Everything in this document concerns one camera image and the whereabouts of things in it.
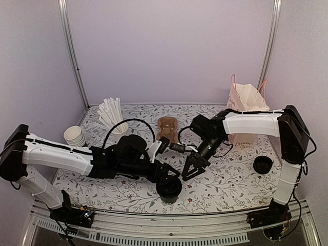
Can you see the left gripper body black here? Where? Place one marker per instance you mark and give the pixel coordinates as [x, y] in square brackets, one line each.
[152, 176]

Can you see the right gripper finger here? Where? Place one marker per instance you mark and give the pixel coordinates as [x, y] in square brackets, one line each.
[189, 162]
[190, 172]

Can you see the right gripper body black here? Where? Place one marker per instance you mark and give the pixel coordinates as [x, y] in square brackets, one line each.
[203, 161]

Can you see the black plastic cup lid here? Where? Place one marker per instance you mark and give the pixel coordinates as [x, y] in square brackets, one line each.
[170, 189]

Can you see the brown cardboard cup carrier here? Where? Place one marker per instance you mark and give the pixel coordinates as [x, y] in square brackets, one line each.
[168, 129]

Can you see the paper takeout bag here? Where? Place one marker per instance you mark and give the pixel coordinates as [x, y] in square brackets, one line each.
[245, 98]

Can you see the black white paper cup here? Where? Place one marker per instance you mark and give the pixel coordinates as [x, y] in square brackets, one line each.
[169, 199]

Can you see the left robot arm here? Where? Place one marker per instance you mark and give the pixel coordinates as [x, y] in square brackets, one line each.
[129, 157]

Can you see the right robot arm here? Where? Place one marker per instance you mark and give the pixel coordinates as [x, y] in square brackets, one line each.
[286, 124]

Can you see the floral table mat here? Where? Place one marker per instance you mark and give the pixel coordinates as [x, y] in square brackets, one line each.
[228, 184]

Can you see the white cup holding straws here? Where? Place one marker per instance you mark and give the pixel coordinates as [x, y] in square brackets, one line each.
[120, 131]

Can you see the stack of black lids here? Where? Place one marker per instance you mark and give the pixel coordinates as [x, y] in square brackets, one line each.
[262, 164]

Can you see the bundle of wrapped straws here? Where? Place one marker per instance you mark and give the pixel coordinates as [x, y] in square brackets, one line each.
[109, 112]

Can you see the stack of paper cups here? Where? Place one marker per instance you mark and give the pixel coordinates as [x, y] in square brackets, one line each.
[74, 136]

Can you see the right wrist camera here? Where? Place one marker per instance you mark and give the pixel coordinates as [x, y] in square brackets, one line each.
[182, 148]

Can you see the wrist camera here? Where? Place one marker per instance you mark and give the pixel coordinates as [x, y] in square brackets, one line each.
[157, 147]
[182, 148]

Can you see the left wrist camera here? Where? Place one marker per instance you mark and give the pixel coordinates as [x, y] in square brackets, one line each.
[157, 147]

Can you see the front aluminium rail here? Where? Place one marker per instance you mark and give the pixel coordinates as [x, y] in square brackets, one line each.
[123, 228]

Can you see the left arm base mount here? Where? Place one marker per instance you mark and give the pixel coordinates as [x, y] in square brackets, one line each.
[82, 217]

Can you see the right aluminium frame post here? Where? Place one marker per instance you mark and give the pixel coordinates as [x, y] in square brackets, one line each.
[271, 41]

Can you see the aluminium frame post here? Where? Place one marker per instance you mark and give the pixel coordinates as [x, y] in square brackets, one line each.
[63, 10]
[271, 41]

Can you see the left aluminium frame post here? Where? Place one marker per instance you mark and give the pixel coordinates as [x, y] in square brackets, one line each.
[63, 10]

